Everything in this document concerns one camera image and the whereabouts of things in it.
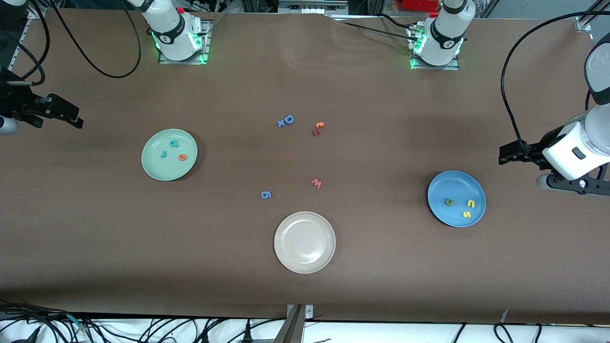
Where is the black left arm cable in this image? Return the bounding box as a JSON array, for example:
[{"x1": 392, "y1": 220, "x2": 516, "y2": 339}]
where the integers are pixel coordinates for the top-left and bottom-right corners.
[{"x1": 500, "y1": 10, "x2": 610, "y2": 167}]

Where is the beige plate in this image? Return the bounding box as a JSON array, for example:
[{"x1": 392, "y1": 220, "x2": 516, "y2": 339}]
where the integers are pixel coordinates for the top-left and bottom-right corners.
[{"x1": 274, "y1": 211, "x2": 336, "y2": 274}]

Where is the blue plate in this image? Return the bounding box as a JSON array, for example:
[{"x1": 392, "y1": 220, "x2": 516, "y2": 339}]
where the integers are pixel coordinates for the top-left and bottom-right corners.
[{"x1": 427, "y1": 170, "x2": 487, "y2": 228}]

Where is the aluminium frame rail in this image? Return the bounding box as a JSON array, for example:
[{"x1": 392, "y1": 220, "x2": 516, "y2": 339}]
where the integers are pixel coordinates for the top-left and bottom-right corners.
[{"x1": 10, "y1": 29, "x2": 25, "y2": 62}]

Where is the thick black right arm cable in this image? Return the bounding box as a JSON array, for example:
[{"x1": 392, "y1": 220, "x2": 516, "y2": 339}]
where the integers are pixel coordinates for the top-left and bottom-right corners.
[{"x1": 48, "y1": 0, "x2": 142, "y2": 79}]

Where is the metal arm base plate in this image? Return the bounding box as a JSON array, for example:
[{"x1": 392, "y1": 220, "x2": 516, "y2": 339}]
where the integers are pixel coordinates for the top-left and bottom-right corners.
[
  {"x1": 158, "y1": 19, "x2": 211, "y2": 65},
  {"x1": 409, "y1": 26, "x2": 461, "y2": 71}
]

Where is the aluminium frame profile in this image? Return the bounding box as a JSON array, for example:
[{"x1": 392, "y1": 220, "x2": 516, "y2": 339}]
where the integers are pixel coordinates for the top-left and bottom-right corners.
[
  {"x1": 574, "y1": 0, "x2": 610, "y2": 32},
  {"x1": 26, "y1": 0, "x2": 48, "y2": 20}
]

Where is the aluminium mount bracket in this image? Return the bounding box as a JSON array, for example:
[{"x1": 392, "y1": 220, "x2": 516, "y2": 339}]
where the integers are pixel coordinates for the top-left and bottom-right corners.
[{"x1": 274, "y1": 304, "x2": 314, "y2": 343}]

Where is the black cable on table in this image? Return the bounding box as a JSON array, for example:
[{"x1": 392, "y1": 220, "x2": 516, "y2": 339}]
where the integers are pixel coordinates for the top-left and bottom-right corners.
[
  {"x1": 334, "y1": 20, "x2": 422, "y2": 43},
  {"x1": 379, "y1": 13, "x2": 420, "y2": 30}
]

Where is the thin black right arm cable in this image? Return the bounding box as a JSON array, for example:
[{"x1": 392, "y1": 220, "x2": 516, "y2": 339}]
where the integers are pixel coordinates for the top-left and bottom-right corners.
[{"x1": 5, "y1": 0, "x2": 50, "y2": 85}]

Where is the red box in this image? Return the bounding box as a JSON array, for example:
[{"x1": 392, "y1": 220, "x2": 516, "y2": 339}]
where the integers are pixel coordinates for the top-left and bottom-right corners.
[{"x1": 400, "y1": 0, "x2": 441, "y2": 12}]

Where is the black looped cable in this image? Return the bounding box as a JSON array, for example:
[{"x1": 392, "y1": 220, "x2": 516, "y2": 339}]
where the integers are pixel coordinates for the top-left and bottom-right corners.
[{"x1": 493, "y1": 323, "x2": 514, "y2": 343}]

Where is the pale green plate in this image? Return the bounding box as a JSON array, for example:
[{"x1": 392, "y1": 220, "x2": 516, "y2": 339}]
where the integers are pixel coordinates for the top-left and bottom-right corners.
[{"x1": 141, "y1": 129, "x2": 198, "y2": 182}]

